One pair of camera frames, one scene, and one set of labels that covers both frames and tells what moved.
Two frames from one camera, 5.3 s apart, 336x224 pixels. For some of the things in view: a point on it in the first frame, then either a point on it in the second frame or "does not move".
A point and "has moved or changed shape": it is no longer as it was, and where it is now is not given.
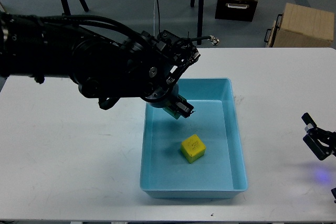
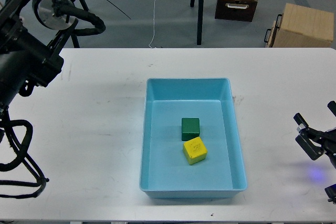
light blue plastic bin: x=200 y=157 does not move
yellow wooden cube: x=192 y=148 has moved or changed shape
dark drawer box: x=238 y=9 does not move
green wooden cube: x=172 y=112 to x=190 y=128
